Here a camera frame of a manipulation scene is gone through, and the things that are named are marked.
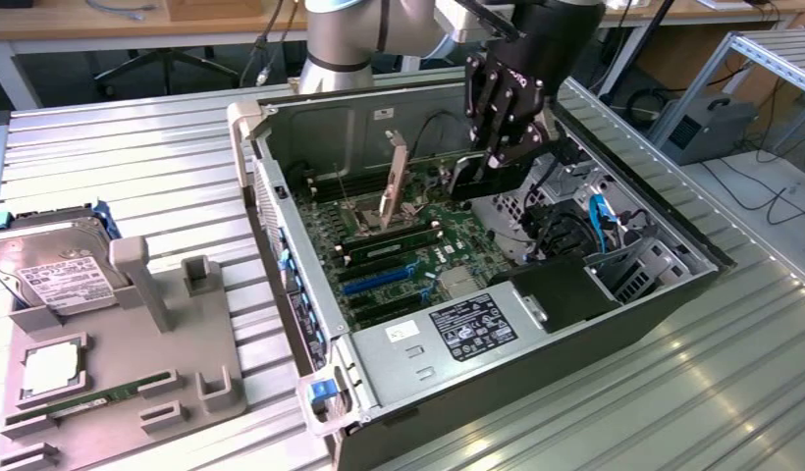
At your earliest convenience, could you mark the grey box with handle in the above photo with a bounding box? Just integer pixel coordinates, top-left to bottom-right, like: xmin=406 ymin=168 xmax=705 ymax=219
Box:
xmin=649 ymin=95 xmax=761 ymax=166

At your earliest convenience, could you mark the silver hard disk drive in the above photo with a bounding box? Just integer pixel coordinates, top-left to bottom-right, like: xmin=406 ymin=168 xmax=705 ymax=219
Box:
xmin=0 ymin=219 xmax=132 ymax=316

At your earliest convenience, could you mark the coiled black cable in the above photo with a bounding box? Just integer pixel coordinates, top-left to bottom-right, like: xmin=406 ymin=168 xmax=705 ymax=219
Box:
xmin=626 ymin=86 xmax=673 ymax=125

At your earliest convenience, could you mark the black looped wire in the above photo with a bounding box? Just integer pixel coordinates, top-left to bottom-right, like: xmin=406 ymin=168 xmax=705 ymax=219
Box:
xmin=411 ymin=111 xmax=473 ymax=163

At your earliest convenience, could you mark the silver power supply unit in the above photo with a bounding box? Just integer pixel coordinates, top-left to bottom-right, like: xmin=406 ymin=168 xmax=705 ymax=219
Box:
xmin=346 ymin=280 xmax=552 ymax=411

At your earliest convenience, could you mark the black cable on side table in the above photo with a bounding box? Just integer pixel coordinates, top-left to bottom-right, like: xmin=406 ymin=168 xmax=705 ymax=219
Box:
xmin=701 ymin=150 xmax=805 ymax=228

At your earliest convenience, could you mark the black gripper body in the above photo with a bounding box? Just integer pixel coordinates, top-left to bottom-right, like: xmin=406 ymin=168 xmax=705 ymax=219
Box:
xmin=485 ymin=0 xmax=604 ymax=100

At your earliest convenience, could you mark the open black PC case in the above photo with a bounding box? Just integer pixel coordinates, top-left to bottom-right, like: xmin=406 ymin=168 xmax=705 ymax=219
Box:
xmin=226 ymin=71 xmax=737 ymax=471

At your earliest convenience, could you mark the silver disk bay cage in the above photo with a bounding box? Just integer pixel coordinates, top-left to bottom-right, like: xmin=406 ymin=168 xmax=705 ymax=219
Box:
xmin=470 ymin=97 xmax=614 ymax=261

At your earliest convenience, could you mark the CPU socket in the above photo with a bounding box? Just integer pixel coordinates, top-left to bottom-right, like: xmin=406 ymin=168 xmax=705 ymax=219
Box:
xmin=345 ymin=193 xmax=418 ymax=237

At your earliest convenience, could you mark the black plastic shroud box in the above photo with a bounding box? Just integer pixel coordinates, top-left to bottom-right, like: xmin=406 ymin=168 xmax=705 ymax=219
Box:
xmin=508 ymin=254 xmax=624 ymax=336

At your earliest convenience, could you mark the aluminium profile frame table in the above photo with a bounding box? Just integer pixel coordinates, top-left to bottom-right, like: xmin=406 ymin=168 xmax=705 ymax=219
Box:
xmin=647 ymin=26 xmax=805 ymax=164

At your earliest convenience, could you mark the blue case latch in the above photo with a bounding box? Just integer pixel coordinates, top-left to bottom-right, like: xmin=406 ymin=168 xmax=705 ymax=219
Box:
xmin=304 ymin=380 xmax=335 ymax=406

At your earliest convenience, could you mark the graphics card with metal bracket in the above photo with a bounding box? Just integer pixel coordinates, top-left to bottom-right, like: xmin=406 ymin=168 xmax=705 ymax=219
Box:
xmin=377 ymin=129 xmax=529 ymax=233

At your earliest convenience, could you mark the silver CPU chip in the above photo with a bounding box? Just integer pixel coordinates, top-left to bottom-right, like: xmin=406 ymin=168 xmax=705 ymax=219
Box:
xmin=20 ymin=341 xmax=84 ymax=396

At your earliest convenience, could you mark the loose green RAM stick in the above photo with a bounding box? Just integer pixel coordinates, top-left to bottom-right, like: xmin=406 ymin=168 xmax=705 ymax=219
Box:
xmin=4 ymin=370 xmax=172 ymax=426

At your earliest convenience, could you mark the long wooden desk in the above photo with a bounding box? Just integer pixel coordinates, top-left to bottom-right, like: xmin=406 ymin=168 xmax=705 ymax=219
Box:
xmin=0 ymin=0 xmax=805 ymax=112

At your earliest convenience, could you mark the grey parts rack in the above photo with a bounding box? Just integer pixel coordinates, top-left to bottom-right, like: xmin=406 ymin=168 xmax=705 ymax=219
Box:
xmin=0 ymin=235 xmax=250 ymax=471

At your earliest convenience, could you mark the blue disk wire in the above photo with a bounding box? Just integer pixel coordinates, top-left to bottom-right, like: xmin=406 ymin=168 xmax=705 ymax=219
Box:
xmin=586 ymin=192 xmax=617 ymax=257

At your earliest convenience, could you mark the silver chipset heatsink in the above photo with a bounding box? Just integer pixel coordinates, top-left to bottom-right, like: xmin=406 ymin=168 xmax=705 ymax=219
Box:
xmin=437 ymin=267 xmax=484 ymax=298

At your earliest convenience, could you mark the black slanted pole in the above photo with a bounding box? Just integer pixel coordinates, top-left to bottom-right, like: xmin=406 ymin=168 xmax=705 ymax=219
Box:
xmin=596 ymin=0 xmax=676 ymax=97

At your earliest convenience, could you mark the brown cardboard box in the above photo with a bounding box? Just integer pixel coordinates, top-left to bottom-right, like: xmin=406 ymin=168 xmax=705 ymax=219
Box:
xmin=166 ymin=0 xmax=263 ymax=23

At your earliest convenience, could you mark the black wire bundle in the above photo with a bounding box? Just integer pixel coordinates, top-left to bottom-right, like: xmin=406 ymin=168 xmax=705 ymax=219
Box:
xmin=522 ymin=199 xmax=604 ymax=261

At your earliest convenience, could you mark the blue network cable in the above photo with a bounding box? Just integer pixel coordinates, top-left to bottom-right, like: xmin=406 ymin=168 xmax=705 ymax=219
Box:
xmin=84 ymin=0 xmax=159 ymax=22

